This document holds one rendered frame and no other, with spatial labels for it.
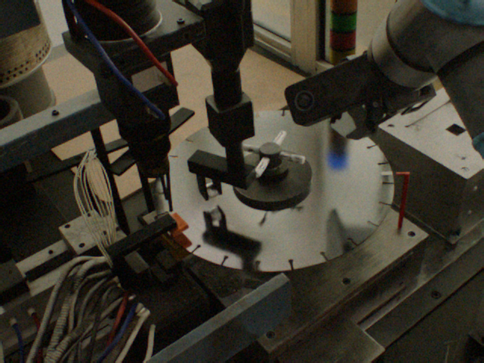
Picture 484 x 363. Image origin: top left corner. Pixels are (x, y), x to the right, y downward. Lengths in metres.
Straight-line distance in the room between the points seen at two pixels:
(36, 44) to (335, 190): 0.74
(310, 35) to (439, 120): 0.45
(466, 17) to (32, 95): 1.05
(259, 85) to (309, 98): 0.77
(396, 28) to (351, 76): 0.10
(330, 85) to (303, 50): 0.79
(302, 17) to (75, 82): 0.57
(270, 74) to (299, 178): 0.65
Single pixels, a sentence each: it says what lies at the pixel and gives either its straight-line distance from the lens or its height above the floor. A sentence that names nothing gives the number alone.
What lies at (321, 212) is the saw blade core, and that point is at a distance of 0.77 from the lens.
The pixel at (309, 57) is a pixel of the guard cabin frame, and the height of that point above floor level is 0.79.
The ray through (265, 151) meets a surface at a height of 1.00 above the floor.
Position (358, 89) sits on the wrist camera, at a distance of 0.62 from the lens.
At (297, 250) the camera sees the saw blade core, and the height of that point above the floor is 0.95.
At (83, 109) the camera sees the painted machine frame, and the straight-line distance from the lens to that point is 0.85.
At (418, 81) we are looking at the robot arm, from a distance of 0.57.
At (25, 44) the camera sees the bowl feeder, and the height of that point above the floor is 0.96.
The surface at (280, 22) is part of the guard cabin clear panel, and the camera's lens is 1.48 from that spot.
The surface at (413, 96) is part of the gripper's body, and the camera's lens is 0.66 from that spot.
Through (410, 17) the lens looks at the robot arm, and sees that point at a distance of 0.51.
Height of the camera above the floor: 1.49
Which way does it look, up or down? 41 degrees down
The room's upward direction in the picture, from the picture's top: 6 degrees counter-clockwise
